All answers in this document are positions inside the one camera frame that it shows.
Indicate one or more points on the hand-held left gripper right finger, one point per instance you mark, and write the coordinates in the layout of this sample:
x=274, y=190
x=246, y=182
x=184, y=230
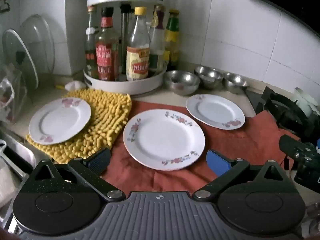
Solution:
x=220, y=163

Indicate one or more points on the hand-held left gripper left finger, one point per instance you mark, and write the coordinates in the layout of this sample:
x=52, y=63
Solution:
x=100, y=158

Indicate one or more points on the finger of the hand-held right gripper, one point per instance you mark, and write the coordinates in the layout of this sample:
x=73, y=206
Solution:
x=287, y=145

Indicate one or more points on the stainless steel bowl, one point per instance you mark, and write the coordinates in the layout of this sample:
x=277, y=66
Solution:
x=235, y=83
x=182, y=82
x=209, y=77

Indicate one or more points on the red cloth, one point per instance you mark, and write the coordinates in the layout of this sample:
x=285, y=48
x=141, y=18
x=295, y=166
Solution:
x=225, y=140

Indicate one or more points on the black stove pot support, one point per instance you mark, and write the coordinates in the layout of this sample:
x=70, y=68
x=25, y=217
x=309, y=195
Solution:
x=282, y=110

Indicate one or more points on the yellow chenille mat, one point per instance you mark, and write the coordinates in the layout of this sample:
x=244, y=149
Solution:
x=110, y=120

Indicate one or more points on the small floral white plate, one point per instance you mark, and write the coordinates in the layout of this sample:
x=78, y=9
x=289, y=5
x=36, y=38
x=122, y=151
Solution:
x=215, y=111
x=60, y=120

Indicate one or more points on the black gas stove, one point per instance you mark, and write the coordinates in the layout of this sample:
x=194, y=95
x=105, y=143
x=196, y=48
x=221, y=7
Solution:
x=257, y=100

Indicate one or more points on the large floral white plate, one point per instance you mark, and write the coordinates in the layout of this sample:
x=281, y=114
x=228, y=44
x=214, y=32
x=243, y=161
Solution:
x=162, y=140

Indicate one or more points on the white garlic bulb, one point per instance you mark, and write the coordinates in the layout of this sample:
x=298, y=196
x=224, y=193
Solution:
x=74, y=85

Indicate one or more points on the steel sink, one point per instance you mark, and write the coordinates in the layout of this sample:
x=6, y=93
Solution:
x=17, y=152

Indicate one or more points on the white two-tier rotating rack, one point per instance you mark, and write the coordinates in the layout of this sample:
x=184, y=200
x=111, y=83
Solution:
x=140, y=86

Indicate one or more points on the dark bottle with red label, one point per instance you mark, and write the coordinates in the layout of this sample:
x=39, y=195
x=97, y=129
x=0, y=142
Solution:
x=107, y=55

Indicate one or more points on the clear plastic bag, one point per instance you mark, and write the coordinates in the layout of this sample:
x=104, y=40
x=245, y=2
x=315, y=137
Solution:
x=11, y=97

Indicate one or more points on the yellow cap bottle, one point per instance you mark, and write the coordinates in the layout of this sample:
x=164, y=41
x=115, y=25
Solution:
x=138, y=55

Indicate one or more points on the clear bottle with white tape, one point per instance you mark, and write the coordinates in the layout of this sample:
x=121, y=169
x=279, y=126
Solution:
x=91, y=42

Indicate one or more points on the clear bottle with purple neck label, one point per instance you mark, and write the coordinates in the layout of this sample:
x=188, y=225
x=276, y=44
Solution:
x=157, y=45

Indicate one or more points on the green and yellow bottle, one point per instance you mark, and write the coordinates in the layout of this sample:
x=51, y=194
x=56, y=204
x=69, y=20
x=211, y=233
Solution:
x=173, y=42

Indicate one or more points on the large glass pot lid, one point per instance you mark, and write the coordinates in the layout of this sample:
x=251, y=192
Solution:
x=41, y=42

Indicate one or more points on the glass lid with black knob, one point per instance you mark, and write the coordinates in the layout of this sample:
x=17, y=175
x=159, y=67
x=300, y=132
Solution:
x=15, y=52

